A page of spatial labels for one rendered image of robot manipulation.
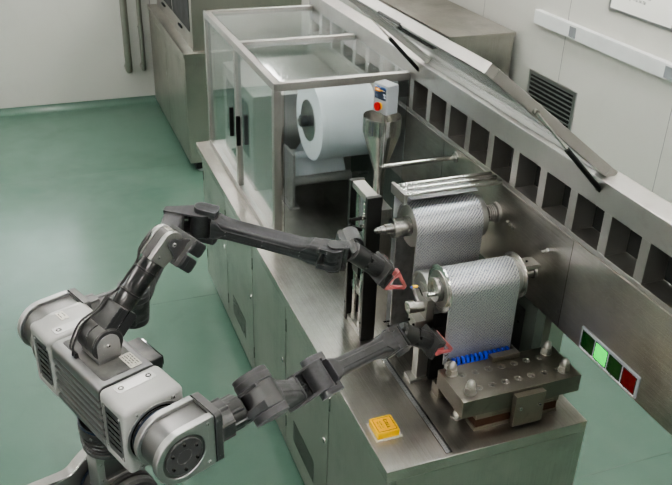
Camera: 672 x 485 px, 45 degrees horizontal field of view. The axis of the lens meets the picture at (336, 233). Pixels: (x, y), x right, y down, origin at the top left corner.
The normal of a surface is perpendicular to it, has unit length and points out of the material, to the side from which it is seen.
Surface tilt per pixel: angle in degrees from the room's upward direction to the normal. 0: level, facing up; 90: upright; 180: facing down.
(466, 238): 92
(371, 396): 0
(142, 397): 0
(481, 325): 90
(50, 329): 0
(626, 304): 90
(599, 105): 90
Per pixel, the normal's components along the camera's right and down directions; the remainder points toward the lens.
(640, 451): 0.03, -0.88
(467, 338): 0.35, 0.45
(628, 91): -0.93, 0.14
